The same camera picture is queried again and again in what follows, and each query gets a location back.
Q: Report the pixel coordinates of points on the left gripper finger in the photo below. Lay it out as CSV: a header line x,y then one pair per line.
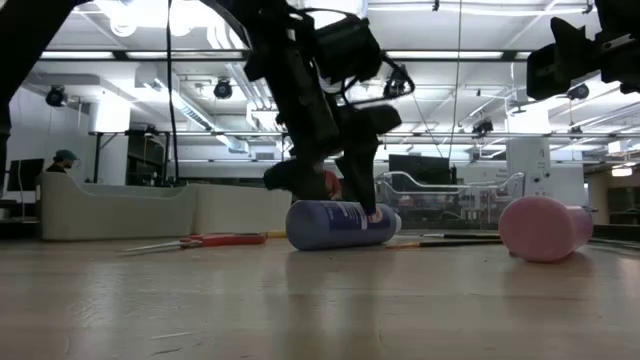
x,y
307,182
362,170

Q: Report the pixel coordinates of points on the black pencil tool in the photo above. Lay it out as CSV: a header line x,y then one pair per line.
x,y
450,244

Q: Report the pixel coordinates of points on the pink paint bottle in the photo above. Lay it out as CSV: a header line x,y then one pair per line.
x,y
540,230

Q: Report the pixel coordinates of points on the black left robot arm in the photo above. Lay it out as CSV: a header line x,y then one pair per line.
x,y
30,30

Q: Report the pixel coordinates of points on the black ceiling spotlight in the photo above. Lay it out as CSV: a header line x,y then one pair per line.
x,y
55,96
223,89
394,87
578,92
483,127

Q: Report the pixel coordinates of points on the large black screen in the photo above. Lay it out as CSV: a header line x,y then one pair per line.
x,y
420,167

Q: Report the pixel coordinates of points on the white plastic bin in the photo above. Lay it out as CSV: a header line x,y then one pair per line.
x,y
240,210

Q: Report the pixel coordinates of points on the clear plastic bin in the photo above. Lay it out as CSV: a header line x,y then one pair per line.
x,y
440,207

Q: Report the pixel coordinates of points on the white pillar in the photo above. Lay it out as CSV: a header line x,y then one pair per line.
x,y
530,160

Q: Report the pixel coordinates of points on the black shelving rack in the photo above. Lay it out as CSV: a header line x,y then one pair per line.
x,y
145,152

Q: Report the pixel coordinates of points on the grey plastic bin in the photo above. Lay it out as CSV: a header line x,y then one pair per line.
x,y
100,215

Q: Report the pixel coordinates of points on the black computer monitor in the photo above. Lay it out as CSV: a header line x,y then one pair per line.
x,y
25,175

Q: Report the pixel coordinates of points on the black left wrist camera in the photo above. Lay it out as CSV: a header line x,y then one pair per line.
x,y
347,50

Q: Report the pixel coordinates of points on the glowing wall light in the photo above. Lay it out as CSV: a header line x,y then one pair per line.
x,y
621,171

